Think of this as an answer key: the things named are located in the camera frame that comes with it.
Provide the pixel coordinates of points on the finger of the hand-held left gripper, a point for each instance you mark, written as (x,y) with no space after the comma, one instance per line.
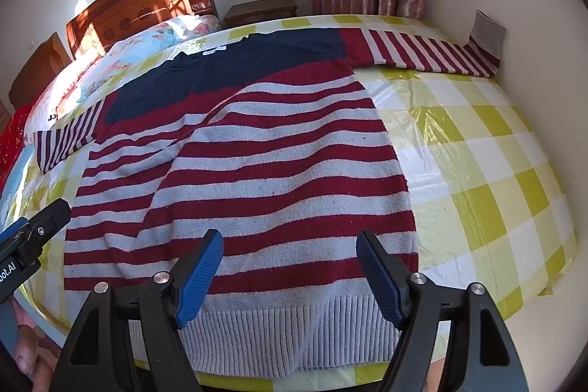
(50,215)

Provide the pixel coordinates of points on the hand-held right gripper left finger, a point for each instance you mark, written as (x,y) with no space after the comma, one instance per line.
(197,278)

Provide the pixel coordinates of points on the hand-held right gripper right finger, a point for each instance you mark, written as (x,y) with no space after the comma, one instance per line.
(381,278)

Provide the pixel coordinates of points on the red grey striped sweater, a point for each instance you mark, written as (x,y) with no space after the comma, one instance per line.
(275,171)

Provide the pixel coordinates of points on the person's left hand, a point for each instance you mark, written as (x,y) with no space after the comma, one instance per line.
(28,360)

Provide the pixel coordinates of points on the light blue pillow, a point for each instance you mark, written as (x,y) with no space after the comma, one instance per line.
(10,194)

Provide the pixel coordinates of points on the red cloth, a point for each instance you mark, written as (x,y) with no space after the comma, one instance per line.
(11,144)

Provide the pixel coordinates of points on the white floral pillow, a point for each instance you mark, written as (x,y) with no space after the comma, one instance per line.
(59,98)

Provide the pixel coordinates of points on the plain wooden panel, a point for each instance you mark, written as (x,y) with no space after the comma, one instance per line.
(39,70)

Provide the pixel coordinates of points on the yellow white checked bedsheet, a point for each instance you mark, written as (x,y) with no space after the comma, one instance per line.
(482,153)

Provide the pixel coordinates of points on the light blue floral quilt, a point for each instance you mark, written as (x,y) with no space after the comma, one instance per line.
(151,38)

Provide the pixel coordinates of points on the carved wooden headboard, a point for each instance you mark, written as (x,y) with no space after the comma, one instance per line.
(138,6)

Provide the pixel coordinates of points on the dark wooden nightstand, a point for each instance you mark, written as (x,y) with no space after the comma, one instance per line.
(262,11)

